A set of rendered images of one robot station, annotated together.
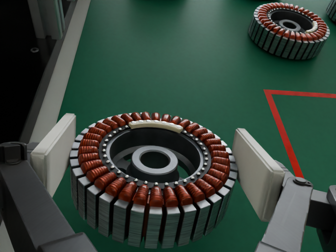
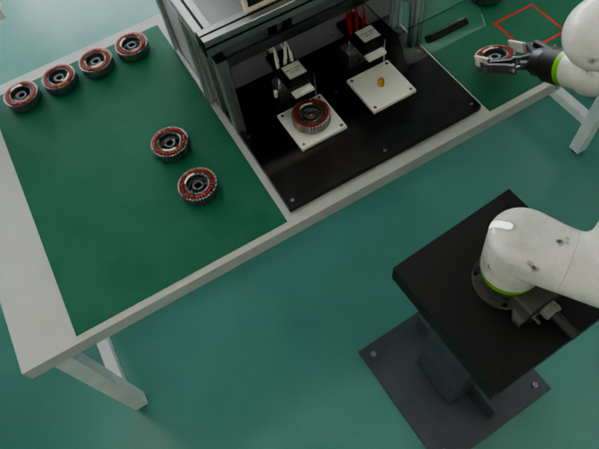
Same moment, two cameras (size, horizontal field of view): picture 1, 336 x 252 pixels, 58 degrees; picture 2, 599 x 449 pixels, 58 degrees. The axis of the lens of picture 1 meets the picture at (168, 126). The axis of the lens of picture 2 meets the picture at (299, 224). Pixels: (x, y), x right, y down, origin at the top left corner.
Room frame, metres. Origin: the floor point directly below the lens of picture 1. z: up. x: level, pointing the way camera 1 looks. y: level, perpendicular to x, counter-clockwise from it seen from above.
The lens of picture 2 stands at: (-0.85, 0.86, 2.02)
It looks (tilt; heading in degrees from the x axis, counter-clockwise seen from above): 60 degrees down; 349
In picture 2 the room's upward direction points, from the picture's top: 11 degrees counter-clockwise
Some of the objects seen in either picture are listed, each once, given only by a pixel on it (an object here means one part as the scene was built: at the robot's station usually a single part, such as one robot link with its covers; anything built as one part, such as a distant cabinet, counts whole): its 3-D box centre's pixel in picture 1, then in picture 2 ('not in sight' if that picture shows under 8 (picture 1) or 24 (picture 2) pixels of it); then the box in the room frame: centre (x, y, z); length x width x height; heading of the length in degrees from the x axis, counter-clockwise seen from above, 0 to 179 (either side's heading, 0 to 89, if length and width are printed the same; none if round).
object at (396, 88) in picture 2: not in sight; (381, 85); (0.19, 0.33, 0.78); 0.15 x 0.15 x 0.01; 10
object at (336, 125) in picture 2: not in sight; (311, 121); (0.15, 0.57, 0.78); 0.15 x 0.15 x 0.01; 10
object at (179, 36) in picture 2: not in sight; (182, 36); (0.52, 0.84, 0.91); 0.28 x 0.03 x 0.32; 10
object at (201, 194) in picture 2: not in sight; (198, 186); (0.08, 0.94, 0.77); 0.11 x 0.11 x 0.04
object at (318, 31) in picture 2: not in sight; (299, 16); (0.43, 0.50, 0.92); 0.66 x 0.01 x 0.30; 100
